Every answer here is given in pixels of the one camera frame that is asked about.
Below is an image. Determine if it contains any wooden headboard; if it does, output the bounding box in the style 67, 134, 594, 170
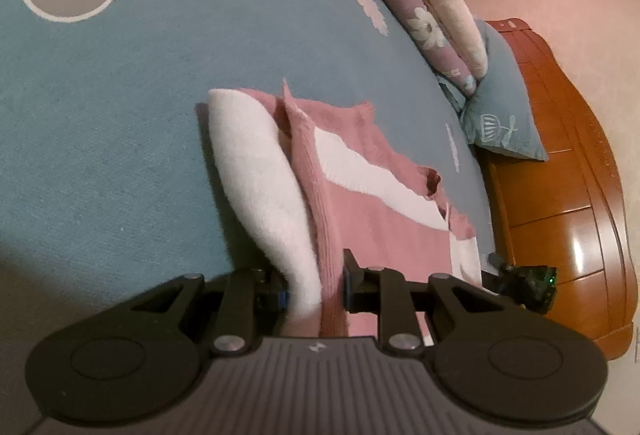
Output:
478, 18, 638, 360

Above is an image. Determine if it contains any teal pillow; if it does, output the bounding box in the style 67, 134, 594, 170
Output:
436, 19, 548, 162

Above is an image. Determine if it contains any pink and white knit sweater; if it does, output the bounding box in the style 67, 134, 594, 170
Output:
208, 88, 482, 337

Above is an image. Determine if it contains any teal floral bed sheet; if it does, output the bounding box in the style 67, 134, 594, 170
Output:
1, 0, 495, 434

